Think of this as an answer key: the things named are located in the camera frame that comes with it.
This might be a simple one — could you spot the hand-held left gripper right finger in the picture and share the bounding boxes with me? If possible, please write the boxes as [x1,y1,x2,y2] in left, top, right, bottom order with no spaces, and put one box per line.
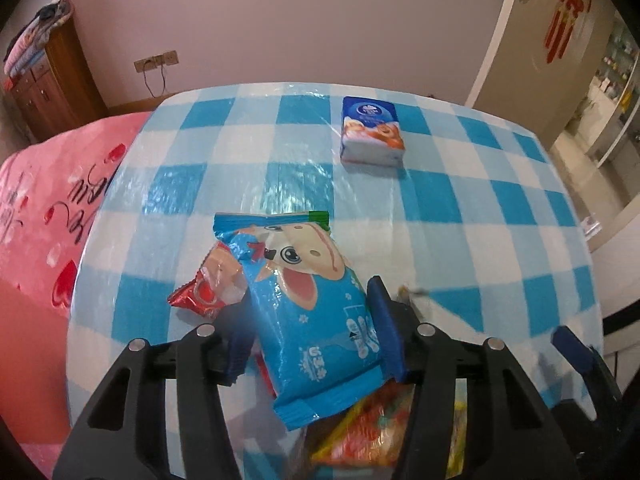
[366,276,576,480]

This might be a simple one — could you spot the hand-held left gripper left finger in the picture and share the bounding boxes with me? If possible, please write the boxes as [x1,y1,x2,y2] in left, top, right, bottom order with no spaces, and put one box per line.
[52,305,256,480]

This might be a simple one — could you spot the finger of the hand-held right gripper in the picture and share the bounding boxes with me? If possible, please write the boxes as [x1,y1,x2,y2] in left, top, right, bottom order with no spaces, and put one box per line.
[551,325,623,411]

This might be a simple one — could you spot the red snack packet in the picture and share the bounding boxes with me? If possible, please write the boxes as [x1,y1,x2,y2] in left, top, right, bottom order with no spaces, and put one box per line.
[167,240,251,320]

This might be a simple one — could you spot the blue cartoon snack bag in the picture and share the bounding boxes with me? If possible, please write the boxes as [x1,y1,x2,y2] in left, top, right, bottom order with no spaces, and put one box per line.
[213,210,388,431]

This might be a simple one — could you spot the orange yellow snack packet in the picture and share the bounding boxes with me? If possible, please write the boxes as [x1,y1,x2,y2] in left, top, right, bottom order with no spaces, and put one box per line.
[310,380,468,478]

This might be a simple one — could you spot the blue tissue pack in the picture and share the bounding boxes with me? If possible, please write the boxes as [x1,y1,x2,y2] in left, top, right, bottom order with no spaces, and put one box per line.
[339,96,405,168]

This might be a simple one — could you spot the red plastic bin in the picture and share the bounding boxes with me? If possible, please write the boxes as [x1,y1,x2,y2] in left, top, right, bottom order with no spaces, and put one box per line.
[0,265,76,453]

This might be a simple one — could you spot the blue checked tablecloth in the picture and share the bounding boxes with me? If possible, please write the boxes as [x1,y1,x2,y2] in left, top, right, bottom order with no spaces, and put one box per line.
[65,82,606,480]

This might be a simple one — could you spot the pink printed blanket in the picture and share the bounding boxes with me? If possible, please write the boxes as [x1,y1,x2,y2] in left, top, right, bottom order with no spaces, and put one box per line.
[0,111,153,480]

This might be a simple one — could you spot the white display cabinet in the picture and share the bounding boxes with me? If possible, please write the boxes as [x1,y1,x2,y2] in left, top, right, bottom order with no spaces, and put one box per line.
[585,15,640,161]

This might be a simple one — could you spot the white door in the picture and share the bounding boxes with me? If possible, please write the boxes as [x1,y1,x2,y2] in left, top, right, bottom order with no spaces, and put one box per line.
[465,0,616,151]

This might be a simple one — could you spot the brown wooden cabinet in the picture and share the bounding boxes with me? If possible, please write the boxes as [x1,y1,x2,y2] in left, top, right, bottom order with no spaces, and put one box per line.
[9,12,108,143]

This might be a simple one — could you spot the red hanging decoration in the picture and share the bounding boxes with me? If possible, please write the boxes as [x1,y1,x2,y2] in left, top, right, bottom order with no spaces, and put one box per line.
[542,0,598,63]

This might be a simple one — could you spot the pile of folded blankets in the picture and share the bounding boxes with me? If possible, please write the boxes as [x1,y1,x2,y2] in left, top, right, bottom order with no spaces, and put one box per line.
[2,0,73,78]

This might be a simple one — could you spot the thin black cable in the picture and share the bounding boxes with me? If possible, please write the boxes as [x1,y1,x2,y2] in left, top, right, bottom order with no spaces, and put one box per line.
[142,62,168,98]

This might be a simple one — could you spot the wall socket panel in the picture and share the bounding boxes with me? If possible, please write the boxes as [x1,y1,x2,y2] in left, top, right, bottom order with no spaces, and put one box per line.
[134,50,180,73]

